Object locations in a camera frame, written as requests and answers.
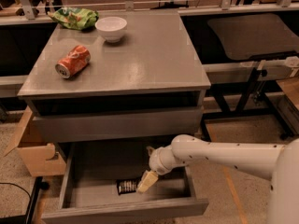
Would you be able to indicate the white gripper with grille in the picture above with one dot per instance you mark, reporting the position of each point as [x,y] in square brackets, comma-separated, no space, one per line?
[156,164]

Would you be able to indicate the black rxbar chocolate bar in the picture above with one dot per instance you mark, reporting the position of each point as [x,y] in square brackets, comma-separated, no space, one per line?
[126,186]

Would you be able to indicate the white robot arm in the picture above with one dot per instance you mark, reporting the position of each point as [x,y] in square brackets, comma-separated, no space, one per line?
[277,163]

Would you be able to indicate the open grey middle drawer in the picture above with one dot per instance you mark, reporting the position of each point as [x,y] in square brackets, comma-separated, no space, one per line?
[89,192]

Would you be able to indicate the grey drawer cabinet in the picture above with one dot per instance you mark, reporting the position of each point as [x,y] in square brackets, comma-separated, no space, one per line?
[153,67]

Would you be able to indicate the closed grey upper drawer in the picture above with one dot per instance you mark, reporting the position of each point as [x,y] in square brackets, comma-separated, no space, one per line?
[63,129]

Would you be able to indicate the brown cardboard box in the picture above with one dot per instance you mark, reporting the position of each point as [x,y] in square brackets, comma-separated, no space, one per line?
[40,157]

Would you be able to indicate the crushed orange soda can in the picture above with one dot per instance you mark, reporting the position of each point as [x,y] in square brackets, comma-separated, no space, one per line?
[76,59]

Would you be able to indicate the white ceramic bowl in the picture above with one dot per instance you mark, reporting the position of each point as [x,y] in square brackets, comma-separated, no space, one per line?
[112,29]

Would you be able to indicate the green chip bag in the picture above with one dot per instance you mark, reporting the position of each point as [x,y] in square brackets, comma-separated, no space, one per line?
[75,18]

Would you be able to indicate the black table frame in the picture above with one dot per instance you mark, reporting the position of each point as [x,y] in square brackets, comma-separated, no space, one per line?
[253,101]

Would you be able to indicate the metal railing frame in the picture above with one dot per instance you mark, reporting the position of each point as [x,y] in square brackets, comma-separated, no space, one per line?
[140,2]

